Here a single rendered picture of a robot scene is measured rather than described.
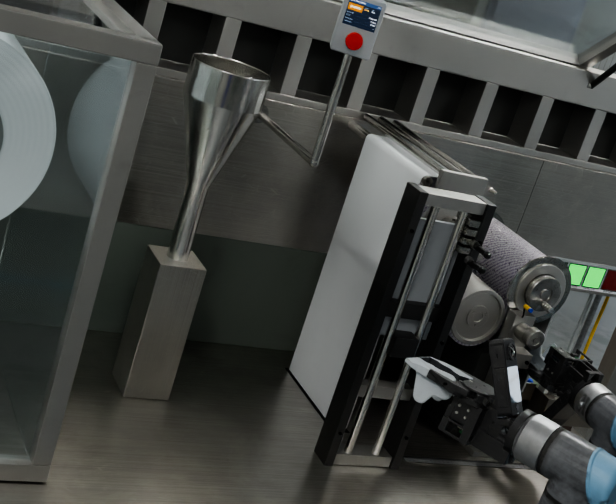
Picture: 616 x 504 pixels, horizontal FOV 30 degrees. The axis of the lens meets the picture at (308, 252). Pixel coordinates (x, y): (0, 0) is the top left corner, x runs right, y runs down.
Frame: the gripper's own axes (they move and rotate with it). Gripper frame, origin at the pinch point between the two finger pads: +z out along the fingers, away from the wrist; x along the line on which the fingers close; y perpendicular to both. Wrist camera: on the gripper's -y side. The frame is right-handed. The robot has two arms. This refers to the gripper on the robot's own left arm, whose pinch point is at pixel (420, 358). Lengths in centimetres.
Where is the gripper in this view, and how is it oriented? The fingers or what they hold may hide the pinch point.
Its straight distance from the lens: 178.8
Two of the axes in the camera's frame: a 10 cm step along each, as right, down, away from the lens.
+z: -7.5, -4.1, 5.2
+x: 5.5, 0.5, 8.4
